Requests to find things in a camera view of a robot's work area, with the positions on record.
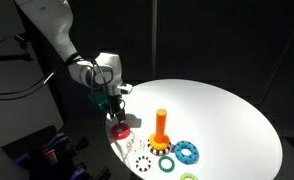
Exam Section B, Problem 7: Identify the lime green toy ring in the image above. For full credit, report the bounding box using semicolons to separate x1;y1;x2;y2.
179;171;200;180

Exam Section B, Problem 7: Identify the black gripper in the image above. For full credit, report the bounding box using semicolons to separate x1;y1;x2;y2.
107;93;127;123

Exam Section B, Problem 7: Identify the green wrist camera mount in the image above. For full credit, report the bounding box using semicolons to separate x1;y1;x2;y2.
87;91;110;111

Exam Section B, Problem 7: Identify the orange clip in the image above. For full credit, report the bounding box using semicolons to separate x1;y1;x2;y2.
42;148;57;158

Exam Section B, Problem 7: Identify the orange stacking peg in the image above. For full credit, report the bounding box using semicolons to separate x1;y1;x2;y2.
153;108;169;145

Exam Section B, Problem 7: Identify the yellow toy ring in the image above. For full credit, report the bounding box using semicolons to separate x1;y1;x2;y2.
148;132;172;151

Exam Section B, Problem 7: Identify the small black white ring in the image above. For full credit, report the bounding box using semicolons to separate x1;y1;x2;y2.
134;155;153;173

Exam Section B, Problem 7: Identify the clear plastic ring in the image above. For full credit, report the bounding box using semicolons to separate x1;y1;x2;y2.
125;136;146;154

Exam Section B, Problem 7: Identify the teal toy ring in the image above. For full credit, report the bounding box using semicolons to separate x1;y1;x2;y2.
157;155;176;174

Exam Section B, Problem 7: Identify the black spring clamp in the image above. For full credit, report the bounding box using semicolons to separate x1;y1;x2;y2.
67;135;90;156

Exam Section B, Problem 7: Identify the blue toy ring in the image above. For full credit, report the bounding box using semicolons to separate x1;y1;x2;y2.
173;140;200;165

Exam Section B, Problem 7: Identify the red toy ring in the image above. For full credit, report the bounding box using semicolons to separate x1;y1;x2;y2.
110;122;132;141

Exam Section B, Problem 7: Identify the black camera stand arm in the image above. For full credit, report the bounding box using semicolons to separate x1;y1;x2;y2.
0;32;35;64

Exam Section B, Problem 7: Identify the large black white striped ring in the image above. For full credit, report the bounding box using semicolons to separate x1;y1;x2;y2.
146;139;173;157

